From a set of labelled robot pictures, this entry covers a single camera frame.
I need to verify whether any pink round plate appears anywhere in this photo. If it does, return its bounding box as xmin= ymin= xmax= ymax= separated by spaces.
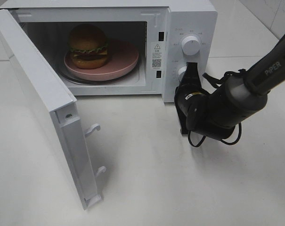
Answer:
xmin=64 ymin=39 xmax=139 ymax=82

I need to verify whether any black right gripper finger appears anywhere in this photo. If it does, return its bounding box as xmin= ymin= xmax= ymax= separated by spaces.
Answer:
xmin=184 ymin=62 xmax=198 ymax=80

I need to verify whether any burger with lettuce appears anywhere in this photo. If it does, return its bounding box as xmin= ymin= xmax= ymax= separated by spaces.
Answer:
xmin=68 ymin=24 xmax=109 ymax=69

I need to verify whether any white warning label sticker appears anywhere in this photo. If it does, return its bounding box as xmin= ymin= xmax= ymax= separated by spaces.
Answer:
xmin=150 ymin=42 xmax=164 ymax=69

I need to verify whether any glass microwave turntable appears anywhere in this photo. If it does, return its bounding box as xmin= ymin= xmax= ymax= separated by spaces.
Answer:
xmin=57 ymin=64 xmax=139 ymax=86

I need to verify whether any white microwave door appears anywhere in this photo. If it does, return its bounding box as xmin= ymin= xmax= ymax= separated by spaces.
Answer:
xmin=0 ymin=9 xmax=106 ymax=210

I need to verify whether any upper white power knob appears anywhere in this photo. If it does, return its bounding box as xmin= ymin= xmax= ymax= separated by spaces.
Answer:
xmin=181 ymin=34 xmax=201 ymax=56

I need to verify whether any white timer knob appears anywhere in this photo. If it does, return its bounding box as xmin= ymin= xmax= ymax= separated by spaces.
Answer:
xmin=178 ymin=66 xmax=187 ymax=82

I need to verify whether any white microwave oven body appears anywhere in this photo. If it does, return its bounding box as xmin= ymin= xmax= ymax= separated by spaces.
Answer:
xmin=0 ymin=0 xmax=217 ymax=102

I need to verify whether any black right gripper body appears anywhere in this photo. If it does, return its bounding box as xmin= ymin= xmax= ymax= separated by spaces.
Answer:
xmin=174 ymin=75 xmax=209 ymax=135

